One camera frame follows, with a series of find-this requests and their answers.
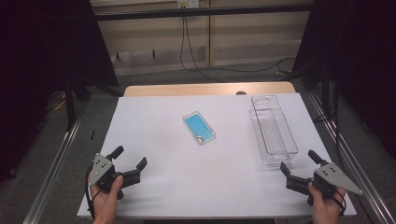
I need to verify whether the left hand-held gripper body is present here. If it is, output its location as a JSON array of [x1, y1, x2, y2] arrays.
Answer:
[[88, 152, 125, 200]]

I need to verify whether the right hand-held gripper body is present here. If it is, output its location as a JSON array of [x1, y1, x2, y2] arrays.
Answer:
[[307, 161, 363, 206]]

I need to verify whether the blue clear-edged phone case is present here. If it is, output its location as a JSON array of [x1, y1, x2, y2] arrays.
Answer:
[[182, 110, 217, 146]]

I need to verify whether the person's right hand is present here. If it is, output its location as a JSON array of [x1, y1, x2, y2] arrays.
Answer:
[[307, 181, 347, 224]]

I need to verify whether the person's left hand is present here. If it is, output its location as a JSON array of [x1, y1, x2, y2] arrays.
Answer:
[[88, 173, 124, 224]]

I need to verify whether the clear plastic storage box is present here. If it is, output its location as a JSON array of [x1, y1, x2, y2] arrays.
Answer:
[[248, 94, 299, 166]]

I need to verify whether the white table mat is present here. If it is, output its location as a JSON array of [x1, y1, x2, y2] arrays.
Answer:
[[77, 92, 358, 218]]

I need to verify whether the wooden table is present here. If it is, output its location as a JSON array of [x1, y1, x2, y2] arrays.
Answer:
[[123, 81, 297, 98]]

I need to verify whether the black curtain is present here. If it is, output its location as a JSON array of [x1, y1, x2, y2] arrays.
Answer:
[[0, 0, 120, 182], [291, 0, 396, 161]]

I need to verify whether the black horizontal bar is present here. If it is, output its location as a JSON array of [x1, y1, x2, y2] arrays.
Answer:
[[92, 4, 314, 21]]

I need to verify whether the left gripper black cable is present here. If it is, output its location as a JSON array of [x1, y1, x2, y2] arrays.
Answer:
[[84, 166, 102, 220]]

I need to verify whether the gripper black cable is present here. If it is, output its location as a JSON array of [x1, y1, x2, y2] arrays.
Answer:
[[84, 166, 102, 220], [330, 190, 347, 217]]

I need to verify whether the metal floor rail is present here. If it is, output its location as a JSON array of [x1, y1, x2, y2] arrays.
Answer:
[[21, 102, 89, 224], [307, 91, 396, 224]]

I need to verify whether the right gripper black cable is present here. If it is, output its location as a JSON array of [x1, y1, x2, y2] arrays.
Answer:
[[330, 190, 347, 217]]

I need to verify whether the thin black floor cable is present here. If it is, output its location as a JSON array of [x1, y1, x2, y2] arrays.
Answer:
[[312, 90, 347, 171]]

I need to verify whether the black hanging floor cable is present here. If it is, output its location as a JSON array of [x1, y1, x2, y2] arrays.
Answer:
[[179, 15, 297, 84]]

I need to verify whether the white wall socket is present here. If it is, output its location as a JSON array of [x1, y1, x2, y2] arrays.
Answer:
[[177, 0, 201, 9]]

